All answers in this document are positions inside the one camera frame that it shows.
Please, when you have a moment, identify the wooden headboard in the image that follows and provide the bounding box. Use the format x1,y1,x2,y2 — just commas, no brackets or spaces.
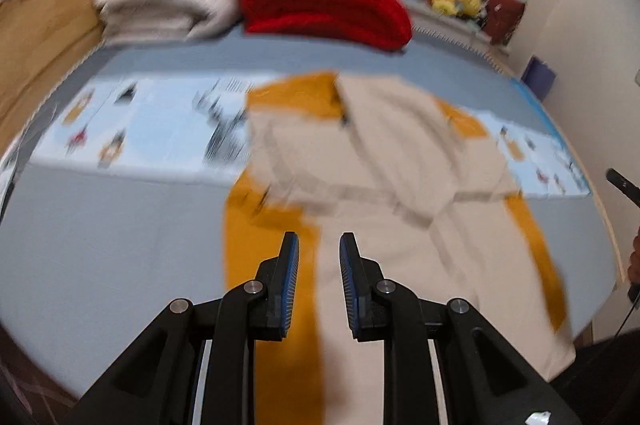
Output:
0,0,132,148

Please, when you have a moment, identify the purple box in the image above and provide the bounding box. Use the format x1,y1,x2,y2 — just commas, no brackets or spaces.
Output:
522,56,557,100

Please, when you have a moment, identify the cream and mustard jacket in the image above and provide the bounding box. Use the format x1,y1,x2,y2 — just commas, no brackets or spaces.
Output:
222,72,576,425

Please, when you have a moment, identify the folded red blanket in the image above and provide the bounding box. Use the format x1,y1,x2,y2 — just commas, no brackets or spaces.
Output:
239,0,414,52

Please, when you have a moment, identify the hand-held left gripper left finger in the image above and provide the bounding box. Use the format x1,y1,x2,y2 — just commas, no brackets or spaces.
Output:
62,231,301,425

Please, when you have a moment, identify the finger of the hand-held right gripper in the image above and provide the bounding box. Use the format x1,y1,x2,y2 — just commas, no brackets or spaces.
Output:
606,170,640,208

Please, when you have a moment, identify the person's right hand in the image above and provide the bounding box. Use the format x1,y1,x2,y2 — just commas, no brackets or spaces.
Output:
628,235,640,286

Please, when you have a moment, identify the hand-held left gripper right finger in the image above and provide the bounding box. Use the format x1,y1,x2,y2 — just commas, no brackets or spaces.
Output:
339,232,583,425

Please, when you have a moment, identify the light blue printed mat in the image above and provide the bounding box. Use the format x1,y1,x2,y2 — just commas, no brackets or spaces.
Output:
30,75,593,200

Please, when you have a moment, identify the bed with grey sheet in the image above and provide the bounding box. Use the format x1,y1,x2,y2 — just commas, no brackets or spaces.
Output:
0,25,621,401

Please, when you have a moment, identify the dark red bag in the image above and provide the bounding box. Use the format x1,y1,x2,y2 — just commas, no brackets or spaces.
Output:
482,0,526,46

